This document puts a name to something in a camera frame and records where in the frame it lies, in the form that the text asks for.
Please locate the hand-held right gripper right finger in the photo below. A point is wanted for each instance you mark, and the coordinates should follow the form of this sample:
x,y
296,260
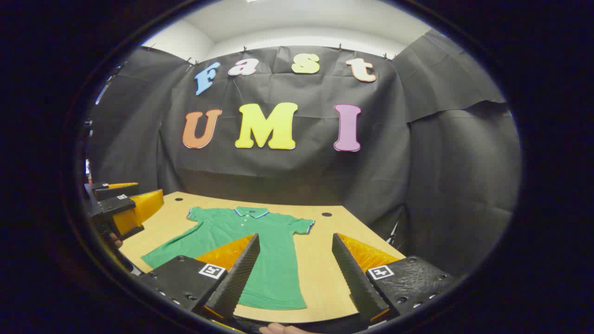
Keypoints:
x,y
355,278

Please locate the green T-shirt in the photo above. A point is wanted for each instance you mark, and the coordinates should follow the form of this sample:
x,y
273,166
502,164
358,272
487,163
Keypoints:
x,y
274,260

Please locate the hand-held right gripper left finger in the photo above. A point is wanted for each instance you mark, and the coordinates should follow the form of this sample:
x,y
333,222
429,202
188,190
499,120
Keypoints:
x,y
236,278

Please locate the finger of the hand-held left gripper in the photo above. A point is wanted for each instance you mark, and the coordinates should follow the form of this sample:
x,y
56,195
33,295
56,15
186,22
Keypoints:
x,y
113,190
116,206

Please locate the black backdrop cloth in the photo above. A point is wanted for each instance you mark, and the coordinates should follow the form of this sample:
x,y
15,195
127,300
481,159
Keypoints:
x,y
301,171

